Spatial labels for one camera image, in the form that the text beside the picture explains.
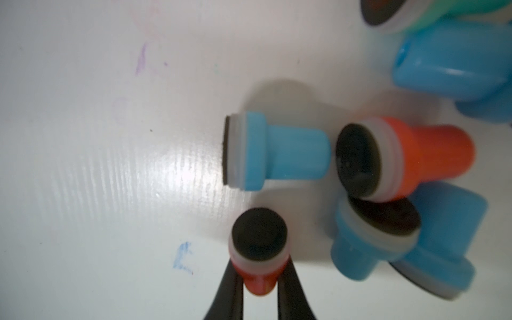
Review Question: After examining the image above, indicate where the blue stamp lying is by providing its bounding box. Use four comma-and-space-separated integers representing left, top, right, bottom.
222, 111, 331, 191

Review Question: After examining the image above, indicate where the blue stamp front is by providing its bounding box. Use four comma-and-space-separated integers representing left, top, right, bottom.
331, 195, 421, 281

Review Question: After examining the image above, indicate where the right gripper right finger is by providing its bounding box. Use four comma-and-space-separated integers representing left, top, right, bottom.
277, 259, 316, 320

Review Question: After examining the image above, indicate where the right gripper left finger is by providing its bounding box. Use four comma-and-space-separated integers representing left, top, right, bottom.
204, 261, 244, 320

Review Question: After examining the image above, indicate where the red stamp white ring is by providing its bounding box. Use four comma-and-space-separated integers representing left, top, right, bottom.
335, 116, 477, 203

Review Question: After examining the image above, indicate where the blue stamp rear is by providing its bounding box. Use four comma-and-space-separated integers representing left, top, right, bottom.
391, 181, 488, 301

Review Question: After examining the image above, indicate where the green stamp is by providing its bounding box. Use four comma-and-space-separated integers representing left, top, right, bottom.
359, 0, 511, 33

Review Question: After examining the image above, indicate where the blue stamp upper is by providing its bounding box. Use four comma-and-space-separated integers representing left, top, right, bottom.
392, 19, 511, 123

